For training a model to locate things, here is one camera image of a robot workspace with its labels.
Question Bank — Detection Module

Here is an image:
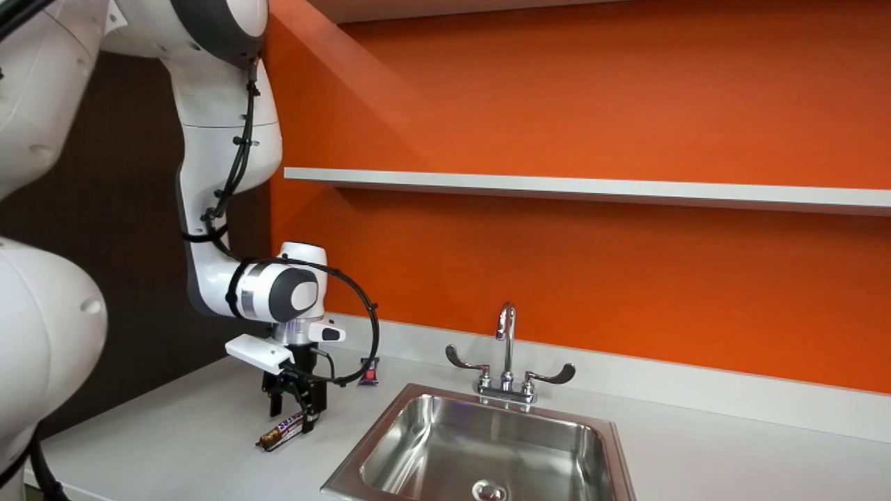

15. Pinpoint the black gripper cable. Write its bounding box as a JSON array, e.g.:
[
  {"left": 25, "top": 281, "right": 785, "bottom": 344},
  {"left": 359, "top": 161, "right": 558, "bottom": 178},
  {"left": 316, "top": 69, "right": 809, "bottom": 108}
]
[{"left": 178, "top": 62, "right": 384, "bottom": 389}]

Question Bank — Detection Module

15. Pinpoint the chrome faucet with lever handles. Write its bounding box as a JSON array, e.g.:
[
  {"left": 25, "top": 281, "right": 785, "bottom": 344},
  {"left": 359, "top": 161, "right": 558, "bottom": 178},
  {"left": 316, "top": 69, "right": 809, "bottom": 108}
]
[{"left": 443, "top": 300, "right": 578, "bottom": 416}]

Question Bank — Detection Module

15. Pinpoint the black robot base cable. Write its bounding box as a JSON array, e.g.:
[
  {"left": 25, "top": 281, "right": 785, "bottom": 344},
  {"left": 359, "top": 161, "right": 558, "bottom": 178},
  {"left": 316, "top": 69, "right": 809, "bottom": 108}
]
[{"left": 0, "top": 430, "right": 70, "bottom": 501}]

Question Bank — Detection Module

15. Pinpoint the stainless steel sink basin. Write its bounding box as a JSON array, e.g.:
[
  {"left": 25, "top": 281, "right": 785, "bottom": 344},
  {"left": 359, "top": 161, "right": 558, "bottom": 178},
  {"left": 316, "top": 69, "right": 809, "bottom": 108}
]
[{"left": 319, "top": 381, "right": 640, "bottom": 501}]

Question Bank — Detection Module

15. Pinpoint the long white wall shelf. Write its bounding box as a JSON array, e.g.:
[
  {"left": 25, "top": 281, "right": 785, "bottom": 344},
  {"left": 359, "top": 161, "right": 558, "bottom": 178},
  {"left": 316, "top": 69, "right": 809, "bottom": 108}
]
[{"left": 280, "top": 165, "right": 891, "bottom": 220}]

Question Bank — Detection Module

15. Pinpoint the dark wood cabinet panel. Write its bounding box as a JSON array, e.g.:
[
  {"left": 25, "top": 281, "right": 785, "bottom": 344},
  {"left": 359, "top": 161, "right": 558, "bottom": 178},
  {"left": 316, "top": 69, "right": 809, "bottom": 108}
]
[{"left": 0, "top": 51, "right": 274, "bottom": 440}]

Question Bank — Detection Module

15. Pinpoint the long brown candy bar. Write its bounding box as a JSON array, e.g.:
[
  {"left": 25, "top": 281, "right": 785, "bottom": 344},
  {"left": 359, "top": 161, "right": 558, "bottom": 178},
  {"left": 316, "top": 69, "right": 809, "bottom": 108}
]
[{"left": 253, "top": 410, "right": 313, "bottom": 456}]

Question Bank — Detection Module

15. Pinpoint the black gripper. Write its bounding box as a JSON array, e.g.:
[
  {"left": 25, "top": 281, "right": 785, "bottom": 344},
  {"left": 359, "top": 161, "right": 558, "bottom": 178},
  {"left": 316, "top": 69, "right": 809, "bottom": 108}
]
[{"left": 258, "top": 344, "right": 330, "bottom": 437}]

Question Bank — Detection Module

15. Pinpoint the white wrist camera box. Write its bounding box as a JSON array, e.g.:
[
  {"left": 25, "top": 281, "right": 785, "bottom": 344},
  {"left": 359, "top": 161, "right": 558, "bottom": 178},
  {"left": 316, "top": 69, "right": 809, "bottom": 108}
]
[{"left": 221, "top": 331, "right": 291, "bottom": 376}]

